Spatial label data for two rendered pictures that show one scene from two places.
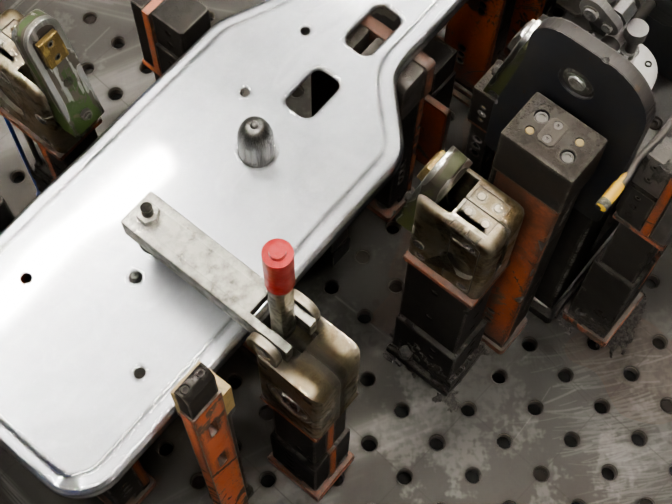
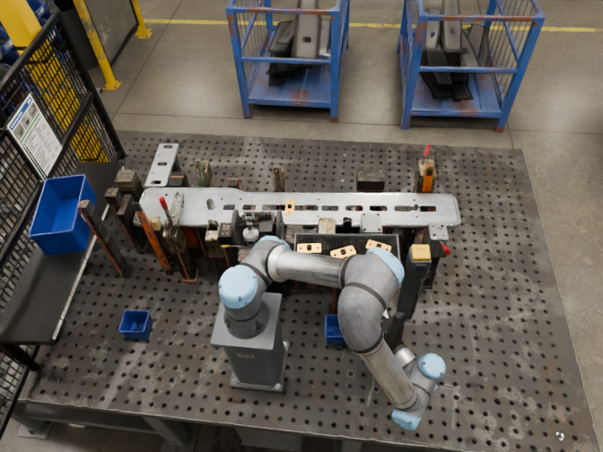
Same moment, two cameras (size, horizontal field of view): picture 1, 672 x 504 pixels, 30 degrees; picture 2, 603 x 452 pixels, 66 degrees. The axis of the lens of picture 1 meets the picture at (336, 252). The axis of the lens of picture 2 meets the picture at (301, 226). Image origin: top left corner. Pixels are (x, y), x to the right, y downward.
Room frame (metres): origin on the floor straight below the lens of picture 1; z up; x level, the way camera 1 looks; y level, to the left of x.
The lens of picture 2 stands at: (0.13, -1.26, 2.49)
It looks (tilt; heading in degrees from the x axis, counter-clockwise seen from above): 51 degrees down; 58
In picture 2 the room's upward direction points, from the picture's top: 4 degrees counter-clockwise
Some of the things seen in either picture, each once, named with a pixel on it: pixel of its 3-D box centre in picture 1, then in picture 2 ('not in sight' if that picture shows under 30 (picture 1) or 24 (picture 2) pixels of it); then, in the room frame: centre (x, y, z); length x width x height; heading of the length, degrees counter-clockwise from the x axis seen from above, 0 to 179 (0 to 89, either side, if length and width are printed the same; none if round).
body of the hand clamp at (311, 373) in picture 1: (309, 412); (181, 254); (0.31, 0.02, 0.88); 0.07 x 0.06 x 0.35; 52
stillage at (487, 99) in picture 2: not in sight; (456, 37); (3.11, 0.95, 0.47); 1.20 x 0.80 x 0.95; 49
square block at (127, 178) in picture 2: not in sight; (137, 202); (0.28, 0.42, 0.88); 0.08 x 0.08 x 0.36; 52
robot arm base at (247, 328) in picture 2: not in sight; (245, 310); (0.35, -0.53, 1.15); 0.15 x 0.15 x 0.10
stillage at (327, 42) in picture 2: not in sight; (297, 30); (2.18, 1.86, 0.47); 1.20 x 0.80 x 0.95; 47
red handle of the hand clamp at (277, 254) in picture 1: (280, 293); (167, 211); (0.33, 0.04, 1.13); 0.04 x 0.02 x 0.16; 142
